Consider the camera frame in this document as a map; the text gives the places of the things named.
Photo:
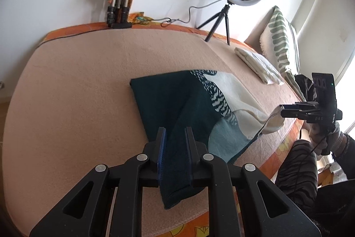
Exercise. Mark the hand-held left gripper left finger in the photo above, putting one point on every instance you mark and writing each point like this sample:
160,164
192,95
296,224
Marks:
162,151

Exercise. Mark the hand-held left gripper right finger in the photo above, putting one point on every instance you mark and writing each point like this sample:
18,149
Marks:
190,148

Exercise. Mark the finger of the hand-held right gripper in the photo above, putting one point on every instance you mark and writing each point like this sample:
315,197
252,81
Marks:
299,106
296,114

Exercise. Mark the dark green cream tree-print t-shirt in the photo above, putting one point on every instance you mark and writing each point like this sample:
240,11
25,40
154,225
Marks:
166,98

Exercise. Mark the person's right forearm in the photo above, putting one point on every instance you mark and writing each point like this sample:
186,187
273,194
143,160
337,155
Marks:
346,153

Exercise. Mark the person's right hand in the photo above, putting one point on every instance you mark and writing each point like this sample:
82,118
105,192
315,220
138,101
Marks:
331,139

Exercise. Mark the dark cloth pile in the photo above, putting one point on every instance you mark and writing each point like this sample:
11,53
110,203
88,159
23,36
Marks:
303,84

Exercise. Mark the orange patterned bed sheet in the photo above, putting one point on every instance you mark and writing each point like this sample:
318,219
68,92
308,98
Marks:
283,148

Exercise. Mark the person's leg in zebra pants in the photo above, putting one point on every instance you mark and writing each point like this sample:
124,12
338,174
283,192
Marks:
296,170

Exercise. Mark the folded white cloth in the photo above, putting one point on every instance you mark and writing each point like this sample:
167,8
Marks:
258,63

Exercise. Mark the green leaf striped pillow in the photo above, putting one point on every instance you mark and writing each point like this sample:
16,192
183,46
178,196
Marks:
280,40

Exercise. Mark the bed with peach blanket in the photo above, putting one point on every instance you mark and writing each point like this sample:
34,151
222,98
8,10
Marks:
83,87

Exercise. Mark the person's dark top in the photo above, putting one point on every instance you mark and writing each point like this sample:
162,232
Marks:
335,209

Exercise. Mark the small colourful cloth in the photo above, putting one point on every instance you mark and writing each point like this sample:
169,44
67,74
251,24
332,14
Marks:
140,19

